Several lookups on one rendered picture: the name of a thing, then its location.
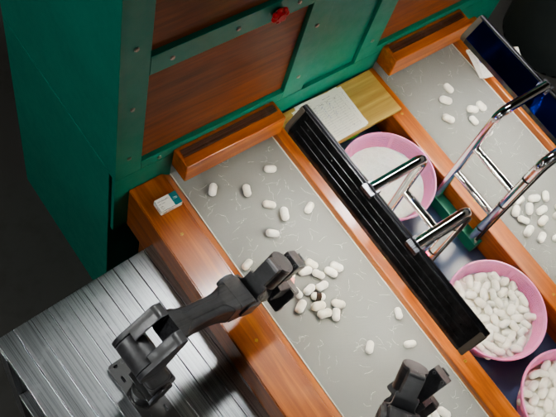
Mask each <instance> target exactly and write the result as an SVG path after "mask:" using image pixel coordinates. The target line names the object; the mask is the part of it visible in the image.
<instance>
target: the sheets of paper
mask: <svg viewBox="0 0 556 417"><path fill-rule="evenodd" d="M305 104H308V105H309V106H310V108H311V109H312V110H313V111H314V113H315V114H316V115H317V116H318V118H319V119H320V120H321V122H322V123H323V124H324V126H326V128H327V129H328V130H329V131H330V132H331V134H332V135H333V136H334V138H335V139H336V140H337V141H340V140H342V139H343V138H344V137H347V136H349V135H350V134H352V133H354V132H355V131H357V130H359V129H361V128H363V127H365V126H366V125H367V124H368V122H367V120H366V119H365V118H364V117H363V116H362V114H361V113H360V112H359V110H358V109H357V107H356V106H355V105H354V103H353V102H352V100H351V99H350V98H349V97H348V96H347V94H346V93H345V92H344V90H343V89H342V87H341V86H340V87H338V88H336V87H335V88H333V89H331V90H329V91H328V92H327V93H324V94H322V95H319V96H318V97H316V98H312V99H310V100H309V101H307V102H304V103H302V104H300V105H298V106H295V107H294V109H295V111H294V112H292V114H293V115H295V114H296V113H297V111H298V110H299V109H300V108H301V107H302V106H303V105H305Z"/></svg>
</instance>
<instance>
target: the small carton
mask: <svg viewBox="0 0 556 417"><path fill-rule="evenodd" d="M180 205H182V200H181V198H180V197H179V195H178V194H177V193H176V192H175V190H174V191H173V192H171V193H169V194H167V195H165V196H163V197H161V198H159V199H157V200H155V201H154V206H155V207H156V209H157V211H158V212H159V214H160V215H163V214H165V213H168V212H169V211H171V210H172V209H175V208H177V207H179V206H180Z"/></svg>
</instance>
